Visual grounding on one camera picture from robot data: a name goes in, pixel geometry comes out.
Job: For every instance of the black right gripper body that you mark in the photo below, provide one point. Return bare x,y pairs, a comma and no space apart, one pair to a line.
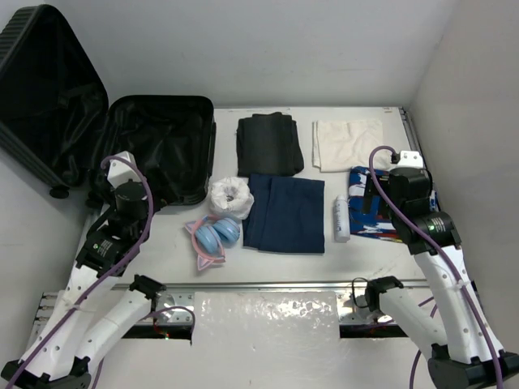
428,181

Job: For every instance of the black hard-shell suitcase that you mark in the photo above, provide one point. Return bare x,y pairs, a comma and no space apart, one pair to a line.
57,121

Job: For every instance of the white spray bottle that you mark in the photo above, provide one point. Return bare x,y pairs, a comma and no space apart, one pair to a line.
341,219

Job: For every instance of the blue pink cat-ear headphones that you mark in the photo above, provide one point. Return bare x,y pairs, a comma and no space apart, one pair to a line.
210,235

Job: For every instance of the white towel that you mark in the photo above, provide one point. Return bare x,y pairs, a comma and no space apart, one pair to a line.
339,146

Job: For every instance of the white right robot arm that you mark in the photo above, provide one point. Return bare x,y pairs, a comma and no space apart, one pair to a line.
462,351

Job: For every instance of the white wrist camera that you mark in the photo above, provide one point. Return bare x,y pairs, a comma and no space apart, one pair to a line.
120,173
409,159

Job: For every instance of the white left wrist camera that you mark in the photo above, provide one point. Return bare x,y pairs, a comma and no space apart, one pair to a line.
120,173

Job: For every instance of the black garment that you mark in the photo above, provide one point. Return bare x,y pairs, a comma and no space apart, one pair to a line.
268,144

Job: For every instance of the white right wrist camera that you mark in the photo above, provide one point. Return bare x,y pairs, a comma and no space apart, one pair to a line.
409,159

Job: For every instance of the navy blue garment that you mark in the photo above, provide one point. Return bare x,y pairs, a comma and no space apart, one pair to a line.
287,215

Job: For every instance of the blue white red patterned garment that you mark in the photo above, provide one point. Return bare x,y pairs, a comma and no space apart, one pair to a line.
371,216

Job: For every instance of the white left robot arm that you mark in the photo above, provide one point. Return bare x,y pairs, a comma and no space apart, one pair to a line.
70,349

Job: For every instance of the metal mounting rail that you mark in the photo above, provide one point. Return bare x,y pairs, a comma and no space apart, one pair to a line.
271,303

